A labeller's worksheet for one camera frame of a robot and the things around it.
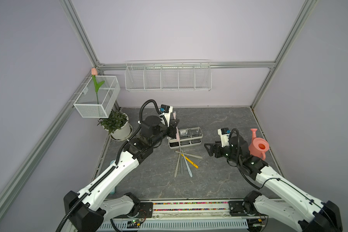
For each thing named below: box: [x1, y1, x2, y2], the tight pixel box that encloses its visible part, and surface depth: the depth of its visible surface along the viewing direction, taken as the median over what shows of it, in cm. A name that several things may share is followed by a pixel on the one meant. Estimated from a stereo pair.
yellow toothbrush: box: [180, 153, 199, 169], surface depth 91 cm
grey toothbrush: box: [179, 155, 184, 175], surface depth 91 cm
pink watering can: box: [248, 128, 270, 161], surface depth 86 cm
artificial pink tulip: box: [91, 67, 105, 105], surface depth 86 cm
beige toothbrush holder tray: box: [167, 126, 204, 149], surface depth 98 cm
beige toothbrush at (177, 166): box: [174, 152, 181, 178], surface depth 88 cm
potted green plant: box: [96, 106, 133, 142], surface depth 91 cm
